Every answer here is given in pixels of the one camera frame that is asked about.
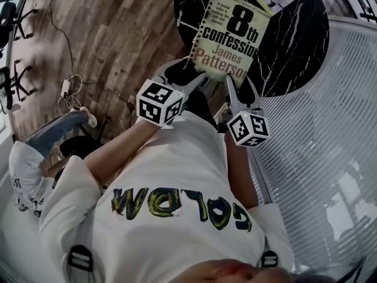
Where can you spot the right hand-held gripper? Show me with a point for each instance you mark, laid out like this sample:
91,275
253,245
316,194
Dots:
259,127

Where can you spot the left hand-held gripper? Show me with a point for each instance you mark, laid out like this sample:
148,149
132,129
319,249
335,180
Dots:
153,99

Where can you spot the grey book with black lettering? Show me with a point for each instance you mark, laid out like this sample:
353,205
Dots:
229,40

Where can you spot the person's right forearm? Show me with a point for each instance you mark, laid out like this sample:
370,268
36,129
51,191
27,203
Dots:
241,172

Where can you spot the person's left forearm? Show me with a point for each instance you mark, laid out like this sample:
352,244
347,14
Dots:
120,149

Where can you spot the person's black trousers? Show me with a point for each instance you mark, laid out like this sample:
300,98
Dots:
201,108

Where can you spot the round black marble table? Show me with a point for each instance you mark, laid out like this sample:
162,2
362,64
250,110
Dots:
297,46

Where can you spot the white power strip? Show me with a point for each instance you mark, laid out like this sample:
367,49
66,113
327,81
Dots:
65,88

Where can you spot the person's white printed t-shirt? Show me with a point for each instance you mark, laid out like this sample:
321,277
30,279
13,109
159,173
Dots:
165,205

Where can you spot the black office chair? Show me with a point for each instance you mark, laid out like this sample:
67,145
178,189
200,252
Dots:
11,19
13,84

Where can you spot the person's face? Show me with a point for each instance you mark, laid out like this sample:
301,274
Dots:
235,273

